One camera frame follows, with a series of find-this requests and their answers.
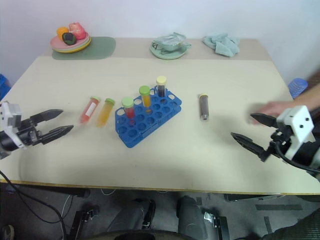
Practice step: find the blue test tube rack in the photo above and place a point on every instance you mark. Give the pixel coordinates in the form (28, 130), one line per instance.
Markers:
(150, 125)

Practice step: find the pink toy fruit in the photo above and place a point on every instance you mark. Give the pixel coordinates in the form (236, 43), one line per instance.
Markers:
(77, 30)

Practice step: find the green placemat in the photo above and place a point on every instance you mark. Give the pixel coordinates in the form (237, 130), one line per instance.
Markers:
(100, 48)

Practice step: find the orange tube green cap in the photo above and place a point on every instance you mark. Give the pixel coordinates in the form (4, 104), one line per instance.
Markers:
(145, 96)
(105, 115)

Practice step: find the red tube light green cap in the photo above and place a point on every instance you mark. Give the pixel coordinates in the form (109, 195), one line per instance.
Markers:
(128, 107)

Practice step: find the orange toy fruit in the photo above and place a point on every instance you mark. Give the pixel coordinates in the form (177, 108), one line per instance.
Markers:
(61, 31)

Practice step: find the mint green cup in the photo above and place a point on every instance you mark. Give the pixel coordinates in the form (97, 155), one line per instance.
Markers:
(172, 47)

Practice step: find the dark round toy fruit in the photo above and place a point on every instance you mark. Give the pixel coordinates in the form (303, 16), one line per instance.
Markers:
(68, 38)

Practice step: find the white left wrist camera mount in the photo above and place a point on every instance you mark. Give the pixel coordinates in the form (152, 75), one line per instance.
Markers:
(6, 112)

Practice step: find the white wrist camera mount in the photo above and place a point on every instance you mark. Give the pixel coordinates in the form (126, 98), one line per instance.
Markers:
(300, 122)
(6, 112)

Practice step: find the mint green plate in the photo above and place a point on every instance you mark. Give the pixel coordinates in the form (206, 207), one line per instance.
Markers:
(170, 55)

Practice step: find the person's bare hand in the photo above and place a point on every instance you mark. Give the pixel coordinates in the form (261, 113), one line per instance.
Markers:
(277, 107)

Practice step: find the red tube with white label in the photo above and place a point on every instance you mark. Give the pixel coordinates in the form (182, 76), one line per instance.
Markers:
(88, 111)

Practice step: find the dark brown tube yellow cap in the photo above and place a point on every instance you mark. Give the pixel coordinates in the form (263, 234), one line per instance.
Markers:
(161, 86)
(204, 107)

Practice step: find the light teal towel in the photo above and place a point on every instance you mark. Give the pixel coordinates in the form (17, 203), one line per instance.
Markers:
(222, 45)

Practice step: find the dark rounded shape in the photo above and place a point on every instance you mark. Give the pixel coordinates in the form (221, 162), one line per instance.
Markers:
(191, 215)

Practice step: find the black table leg bracket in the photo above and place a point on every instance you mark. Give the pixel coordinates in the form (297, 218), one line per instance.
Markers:
(220, 225)
(81, 221)

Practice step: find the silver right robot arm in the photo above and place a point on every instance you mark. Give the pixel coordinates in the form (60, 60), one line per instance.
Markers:
(303, 153)

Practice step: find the clear plastic bag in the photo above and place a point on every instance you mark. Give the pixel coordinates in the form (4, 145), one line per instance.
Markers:
(170, 38)

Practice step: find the yellow plate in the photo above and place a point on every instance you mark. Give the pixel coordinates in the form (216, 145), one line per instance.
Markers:
(75, 50)

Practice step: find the person's bare forearm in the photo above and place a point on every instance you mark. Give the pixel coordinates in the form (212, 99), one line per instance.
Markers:
(308, 98)

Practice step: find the blue ribbed stack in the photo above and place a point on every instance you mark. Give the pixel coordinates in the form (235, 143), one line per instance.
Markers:
(297, 86)

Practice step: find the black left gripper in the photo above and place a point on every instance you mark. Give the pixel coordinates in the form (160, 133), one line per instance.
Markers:
(28, 133)

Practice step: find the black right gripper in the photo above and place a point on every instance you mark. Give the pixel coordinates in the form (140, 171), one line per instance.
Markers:
(281, 141)

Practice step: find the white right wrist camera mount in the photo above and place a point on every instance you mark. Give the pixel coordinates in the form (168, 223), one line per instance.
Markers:
(300, 122)

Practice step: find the blue crate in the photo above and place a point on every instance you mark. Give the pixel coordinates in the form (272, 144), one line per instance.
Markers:
(3, 86)

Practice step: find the pink plate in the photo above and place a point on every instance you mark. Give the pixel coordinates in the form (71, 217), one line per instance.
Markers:
(58, 43)

